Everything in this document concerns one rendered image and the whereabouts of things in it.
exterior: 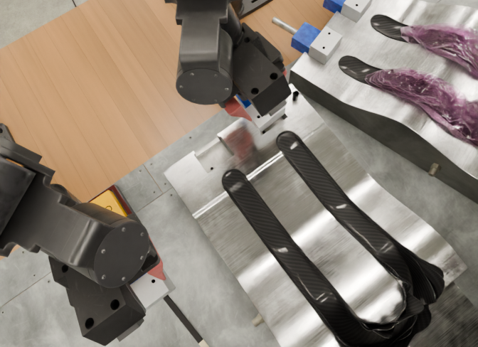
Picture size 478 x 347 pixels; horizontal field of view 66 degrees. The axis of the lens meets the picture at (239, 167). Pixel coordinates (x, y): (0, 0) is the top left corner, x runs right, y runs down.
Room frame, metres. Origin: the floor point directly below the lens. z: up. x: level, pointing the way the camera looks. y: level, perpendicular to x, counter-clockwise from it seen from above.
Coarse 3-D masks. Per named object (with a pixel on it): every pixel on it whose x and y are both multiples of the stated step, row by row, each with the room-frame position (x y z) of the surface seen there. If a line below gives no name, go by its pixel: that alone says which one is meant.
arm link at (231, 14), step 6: (228, 6) 0.27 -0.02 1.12; (228, 12) 0.27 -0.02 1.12; (234, 12) 0.28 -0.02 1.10; (228, 18) 0.26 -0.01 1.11; (234, 18) 0.27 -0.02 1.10; (222, 24) 0.26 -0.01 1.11; (228, 24) 0.26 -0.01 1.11; (234, 24) 0.26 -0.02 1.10; (240, 24) 0.27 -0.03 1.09; (228, 30) 0.26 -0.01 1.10; (234, 30) 0.26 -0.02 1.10; (240, 30) 0.27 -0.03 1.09; (234, 36) 0.26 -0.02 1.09; (234, 42) 0.25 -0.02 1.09
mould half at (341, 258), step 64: (256, 128) 0.22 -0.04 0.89; (320, 128) 0.21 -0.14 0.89; (192, 192) 0.13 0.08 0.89; (384, 192) 0.09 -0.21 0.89; (256, 256) 0.02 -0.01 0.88; (320, 256) 0.01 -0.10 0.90; (448, 256) -0.02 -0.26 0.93; (320, 320) -0.07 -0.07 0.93; (384, 320) -0.08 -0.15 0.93; (448, 320) -0.11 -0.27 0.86
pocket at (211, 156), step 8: (208, 144) 0.21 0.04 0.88; (216, 144) 0.21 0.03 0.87; (224, 144) 0.21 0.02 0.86; (200, 152) 0.20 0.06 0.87; (208, 152) 0.20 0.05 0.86; (216, 152) 0.20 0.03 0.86; (224, 152) 0.20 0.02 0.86; (232, 152) 0.19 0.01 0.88; (200, 160) 0.19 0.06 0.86; (208, 160) 0.19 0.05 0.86; (216, 160) 0.19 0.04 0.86; (224, 160) 0.19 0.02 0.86; (208, 168) 0.18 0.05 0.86
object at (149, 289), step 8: (136, 280) 0.01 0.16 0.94; (144, 280) 0.01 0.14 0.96; (152, 280) 0.01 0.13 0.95; (160, 280) 0.01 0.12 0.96; (168, 280) 0.01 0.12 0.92; (136, 288) 0.00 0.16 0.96; (144, 288) 0.00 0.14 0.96; (152, 288) 0.00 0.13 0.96; (160, 288) 0.00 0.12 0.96; (168, 288) 0.00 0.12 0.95; (144, 296) -0.01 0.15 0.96; (152, 296) -0.01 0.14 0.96; (160, 296) -0.01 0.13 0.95; (144, 304) -0.02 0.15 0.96; (152, 304) -0.02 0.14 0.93
